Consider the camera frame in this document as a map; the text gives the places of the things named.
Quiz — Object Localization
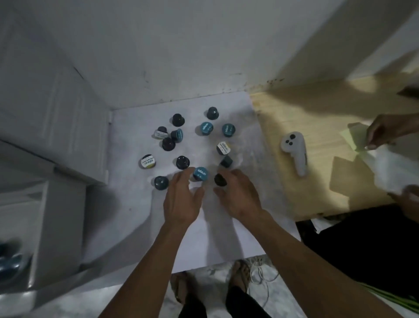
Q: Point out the person's left hand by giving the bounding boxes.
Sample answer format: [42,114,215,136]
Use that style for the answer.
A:
[163,167,206,227]

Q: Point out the person's right hand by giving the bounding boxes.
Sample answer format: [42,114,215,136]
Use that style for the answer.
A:
[213,168,273,225]

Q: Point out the teal lid coffee capsule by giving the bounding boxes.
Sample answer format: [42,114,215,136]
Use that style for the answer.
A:
[192,166,210,182]

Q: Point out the person's right forearm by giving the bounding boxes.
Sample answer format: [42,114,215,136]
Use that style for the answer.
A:
[236,211,404,318]

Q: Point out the person's left forearm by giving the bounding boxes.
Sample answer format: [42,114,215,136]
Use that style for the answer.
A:
[98,219,195,318]

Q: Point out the white paper sheet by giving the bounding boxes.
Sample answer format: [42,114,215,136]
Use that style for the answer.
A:
[82,91,300,274]

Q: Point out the scatter of coffee capsules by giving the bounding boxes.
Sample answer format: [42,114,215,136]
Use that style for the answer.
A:
[139,106,237,191]

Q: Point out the person's right foot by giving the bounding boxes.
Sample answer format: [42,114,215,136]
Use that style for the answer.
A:
[228,259,251,295]

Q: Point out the person's foot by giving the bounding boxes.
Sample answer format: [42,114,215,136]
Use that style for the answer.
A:
[170,271,197,306]
[228,259,251,295]

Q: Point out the white handheld controller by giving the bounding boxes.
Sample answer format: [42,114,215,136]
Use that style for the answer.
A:
[280,131,308,178]

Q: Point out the person's left foot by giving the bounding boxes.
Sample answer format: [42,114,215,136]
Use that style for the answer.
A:
[170,271,197,306]

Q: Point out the person's right leg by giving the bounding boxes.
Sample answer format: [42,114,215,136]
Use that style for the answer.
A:
[225,284,273,318]

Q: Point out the person's leg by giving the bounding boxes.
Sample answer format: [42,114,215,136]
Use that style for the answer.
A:
[178,294,207,318]
[225,284,273,318]

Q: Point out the person's left leg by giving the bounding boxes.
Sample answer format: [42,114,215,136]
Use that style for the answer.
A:
[178,294,207,318]

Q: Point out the pale yellow paper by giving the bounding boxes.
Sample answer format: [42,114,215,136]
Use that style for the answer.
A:
[339,122,372,153]

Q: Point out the white cabinet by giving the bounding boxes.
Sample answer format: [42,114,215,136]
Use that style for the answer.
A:
[0,140,88,293]

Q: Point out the white crumpled cloth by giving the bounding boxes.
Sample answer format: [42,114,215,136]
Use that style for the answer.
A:
[358,143,419,198]

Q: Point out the white panelled door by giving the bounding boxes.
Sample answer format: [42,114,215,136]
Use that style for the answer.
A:
[0,0,111,186]

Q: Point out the blue round object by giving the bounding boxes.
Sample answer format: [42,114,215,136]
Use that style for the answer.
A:
[0,240,32,283]

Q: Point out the green strips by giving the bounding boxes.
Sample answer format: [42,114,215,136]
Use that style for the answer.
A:
[359,281,419,312]

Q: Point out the white cable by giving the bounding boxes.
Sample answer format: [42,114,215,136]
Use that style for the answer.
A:
[245,257,279,309]

